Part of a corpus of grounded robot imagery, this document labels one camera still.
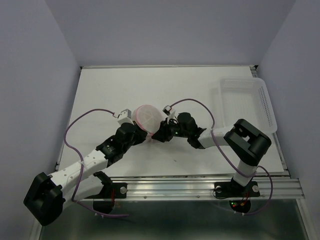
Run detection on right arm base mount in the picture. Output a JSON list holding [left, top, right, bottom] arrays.
[[213, 179, 261, 215]]

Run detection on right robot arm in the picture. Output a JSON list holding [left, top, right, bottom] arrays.
[[151, 112, 272, 195]]

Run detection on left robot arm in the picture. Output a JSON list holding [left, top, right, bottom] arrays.
[[23, 123, 148, 226]]

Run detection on white plastic basket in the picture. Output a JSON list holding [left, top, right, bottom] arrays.
[[218, 76, 278, 134]]

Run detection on white mesh laundry bag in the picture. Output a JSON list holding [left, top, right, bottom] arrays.
[[131, 104, 164, 141]]

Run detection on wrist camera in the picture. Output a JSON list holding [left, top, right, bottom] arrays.
[[113, 109, 134, 126], [162, 105, 176, 123]]

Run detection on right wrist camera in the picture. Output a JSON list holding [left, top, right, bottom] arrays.
[[162, 105, 176, 123]]

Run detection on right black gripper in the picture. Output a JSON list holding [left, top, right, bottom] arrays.
[[150, 117, 189, 143]]

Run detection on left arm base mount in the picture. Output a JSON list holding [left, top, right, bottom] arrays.
[[86, 171, 129, 219]]

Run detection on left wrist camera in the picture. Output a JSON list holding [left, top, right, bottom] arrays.
[[113, 109, 134, 126]]

